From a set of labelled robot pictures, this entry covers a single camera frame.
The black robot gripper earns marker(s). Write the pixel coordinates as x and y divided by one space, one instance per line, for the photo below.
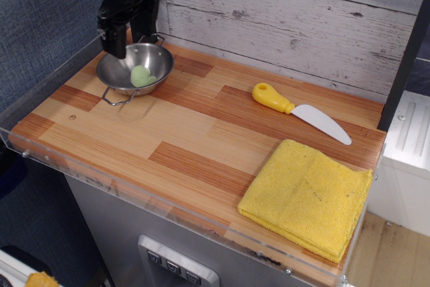
113 15

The small steel bowl with handles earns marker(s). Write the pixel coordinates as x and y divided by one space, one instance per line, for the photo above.
115 72

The light green toy broccoli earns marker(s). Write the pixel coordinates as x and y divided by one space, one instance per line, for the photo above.
141 76

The yellow folded cloth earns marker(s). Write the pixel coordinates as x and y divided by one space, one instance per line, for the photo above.
308 198

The clear acrylic table guard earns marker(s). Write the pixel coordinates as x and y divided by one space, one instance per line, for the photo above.
202 125

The grey toy fridge cabinet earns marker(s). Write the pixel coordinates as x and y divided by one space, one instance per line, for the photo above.
200 224

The silver dispenser button panel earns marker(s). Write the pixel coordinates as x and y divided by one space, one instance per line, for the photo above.
168 267

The yellow object bottom left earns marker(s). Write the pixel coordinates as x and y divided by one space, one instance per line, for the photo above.
41 279

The white ribbed side platform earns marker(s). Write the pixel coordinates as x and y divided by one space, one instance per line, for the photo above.
400 193

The black left vertical post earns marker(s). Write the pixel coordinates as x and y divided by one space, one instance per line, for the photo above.
161 1

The black vertical post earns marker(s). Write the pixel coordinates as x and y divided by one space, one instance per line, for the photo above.
161 1
420 9

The yellow handled white toy knife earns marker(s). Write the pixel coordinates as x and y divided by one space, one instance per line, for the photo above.
266 95

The black right vertical post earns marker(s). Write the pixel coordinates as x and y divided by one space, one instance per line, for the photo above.
420 9

